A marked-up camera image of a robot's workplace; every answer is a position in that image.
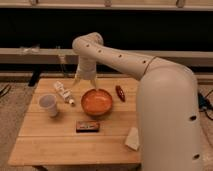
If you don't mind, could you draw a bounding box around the orange ceramic bowl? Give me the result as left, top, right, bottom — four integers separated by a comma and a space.
81, 89, 113, 116

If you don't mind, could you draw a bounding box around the black cable right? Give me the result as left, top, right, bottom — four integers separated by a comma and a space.
201, 88, 213, 122

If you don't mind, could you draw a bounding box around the black table leg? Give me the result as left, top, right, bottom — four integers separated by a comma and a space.
28, 70, 41, 87

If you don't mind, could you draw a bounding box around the white plastic bottle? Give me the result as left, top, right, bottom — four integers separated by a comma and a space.
53, 81, 75, 106

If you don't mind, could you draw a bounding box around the red brown oval object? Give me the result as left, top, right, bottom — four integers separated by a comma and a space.
115, 85, 126, 102

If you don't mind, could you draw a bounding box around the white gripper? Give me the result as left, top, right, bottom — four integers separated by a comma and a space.
71, 57, 99, 90

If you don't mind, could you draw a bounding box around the black cable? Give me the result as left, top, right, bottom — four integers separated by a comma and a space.
201, 88, 213, 122
0, 83, 12, 99

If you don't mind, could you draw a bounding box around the white plastic cup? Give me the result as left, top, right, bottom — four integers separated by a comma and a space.
38, 94, 58, 117

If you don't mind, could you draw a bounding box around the beige sponge block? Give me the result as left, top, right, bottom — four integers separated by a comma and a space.
125, 127, 140, 151

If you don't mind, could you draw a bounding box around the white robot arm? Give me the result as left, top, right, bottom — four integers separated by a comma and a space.
72, 33, 203, 171

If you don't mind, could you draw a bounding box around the black cable left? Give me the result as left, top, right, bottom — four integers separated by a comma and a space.
0, 83, 12, 99

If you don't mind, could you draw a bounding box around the dark brown rectangular box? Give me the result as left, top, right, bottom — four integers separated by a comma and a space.
76, 121, 100, 132

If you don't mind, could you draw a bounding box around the blue device on floor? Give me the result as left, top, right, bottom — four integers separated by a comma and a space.
198, 93, 211, 109

